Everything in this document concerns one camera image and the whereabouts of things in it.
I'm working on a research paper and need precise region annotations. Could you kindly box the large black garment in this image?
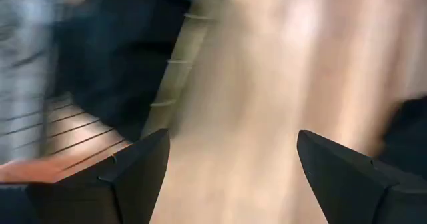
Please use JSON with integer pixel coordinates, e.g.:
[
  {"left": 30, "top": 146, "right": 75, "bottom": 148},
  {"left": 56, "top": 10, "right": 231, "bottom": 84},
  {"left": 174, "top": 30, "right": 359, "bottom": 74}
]
[{"left": 55, "top": 0, "right": 198, "bottom": 143}]

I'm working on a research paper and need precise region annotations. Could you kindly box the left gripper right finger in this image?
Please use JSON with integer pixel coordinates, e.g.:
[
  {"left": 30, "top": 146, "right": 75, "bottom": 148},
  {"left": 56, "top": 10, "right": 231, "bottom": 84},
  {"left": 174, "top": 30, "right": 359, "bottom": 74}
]
[{"left": 296, "top": 129, "right": 427, "bottom": 224}]

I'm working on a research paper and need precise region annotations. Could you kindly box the small black garment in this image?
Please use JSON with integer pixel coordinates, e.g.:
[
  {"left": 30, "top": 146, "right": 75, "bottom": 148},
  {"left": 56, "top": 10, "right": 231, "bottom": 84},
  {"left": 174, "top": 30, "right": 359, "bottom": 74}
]
[{"left": 375, "top": 95, "right": 427, "bottom": 173}]

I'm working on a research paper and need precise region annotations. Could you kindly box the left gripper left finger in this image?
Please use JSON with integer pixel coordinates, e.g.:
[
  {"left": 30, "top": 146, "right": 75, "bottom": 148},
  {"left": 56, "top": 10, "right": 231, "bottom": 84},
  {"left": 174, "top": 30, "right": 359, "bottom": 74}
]
[{"left": 0, "top": 128, "right": 171, "bottom": 224}]

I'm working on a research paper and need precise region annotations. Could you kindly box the gold wire basket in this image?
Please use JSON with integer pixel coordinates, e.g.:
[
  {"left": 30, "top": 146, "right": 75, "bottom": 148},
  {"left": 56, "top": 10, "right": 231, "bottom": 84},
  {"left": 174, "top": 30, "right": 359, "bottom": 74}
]
[{"left": 0, "top": 10, "right": 220, "bottom": 173}]

